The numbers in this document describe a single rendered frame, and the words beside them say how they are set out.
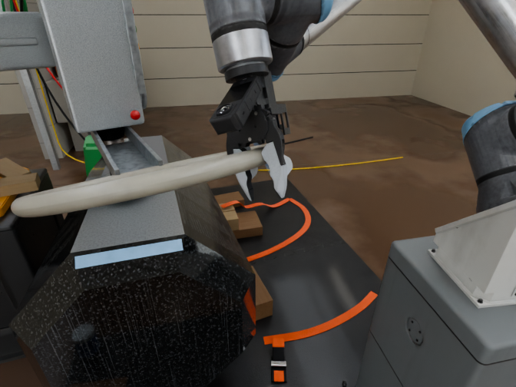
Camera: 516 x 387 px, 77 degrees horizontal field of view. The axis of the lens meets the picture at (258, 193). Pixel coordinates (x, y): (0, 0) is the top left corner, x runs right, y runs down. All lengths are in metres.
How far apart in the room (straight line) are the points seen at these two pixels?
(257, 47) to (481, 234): 0.70
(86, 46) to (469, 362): 1.33
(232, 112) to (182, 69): 5.86
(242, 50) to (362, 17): 6.54
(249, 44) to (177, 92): 5.86
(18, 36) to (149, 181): 1.42
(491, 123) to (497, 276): 0.38
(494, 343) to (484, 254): 0.20
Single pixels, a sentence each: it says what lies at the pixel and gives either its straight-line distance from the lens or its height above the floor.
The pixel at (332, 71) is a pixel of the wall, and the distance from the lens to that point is 6.89.
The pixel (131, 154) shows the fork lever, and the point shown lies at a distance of 1.10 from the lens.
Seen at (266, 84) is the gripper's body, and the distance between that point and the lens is 0.56.
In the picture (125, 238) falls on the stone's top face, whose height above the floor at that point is 0.85.
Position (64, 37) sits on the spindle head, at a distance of 1.16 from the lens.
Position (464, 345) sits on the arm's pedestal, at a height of 0.79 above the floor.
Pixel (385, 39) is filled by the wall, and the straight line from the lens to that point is 7.29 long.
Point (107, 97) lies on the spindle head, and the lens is 1.19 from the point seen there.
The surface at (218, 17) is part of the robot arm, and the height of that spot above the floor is 1.48.
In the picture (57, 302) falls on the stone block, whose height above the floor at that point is 0.71.
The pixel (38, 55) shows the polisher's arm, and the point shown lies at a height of 1.33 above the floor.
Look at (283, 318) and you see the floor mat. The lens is 1.92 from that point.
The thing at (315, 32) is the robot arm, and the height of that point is 1.45.
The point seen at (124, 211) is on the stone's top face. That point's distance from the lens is 1.29.
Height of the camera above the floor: 1.49
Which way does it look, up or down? 29 degrees down
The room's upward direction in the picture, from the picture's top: straight up
